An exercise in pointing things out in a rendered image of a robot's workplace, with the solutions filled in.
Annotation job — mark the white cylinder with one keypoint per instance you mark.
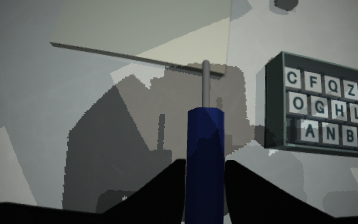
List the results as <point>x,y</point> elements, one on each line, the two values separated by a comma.
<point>287,4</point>

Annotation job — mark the keyboard with white letter keys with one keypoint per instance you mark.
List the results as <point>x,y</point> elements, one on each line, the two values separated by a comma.
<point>311,105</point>

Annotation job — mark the dark blue stylus with grey tip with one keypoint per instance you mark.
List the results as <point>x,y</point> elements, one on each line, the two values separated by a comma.
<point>204,202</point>

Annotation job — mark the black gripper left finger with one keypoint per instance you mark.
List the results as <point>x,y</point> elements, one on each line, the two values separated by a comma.
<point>160,201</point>

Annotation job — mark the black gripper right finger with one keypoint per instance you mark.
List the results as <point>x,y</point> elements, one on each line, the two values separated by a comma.
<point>252,199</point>

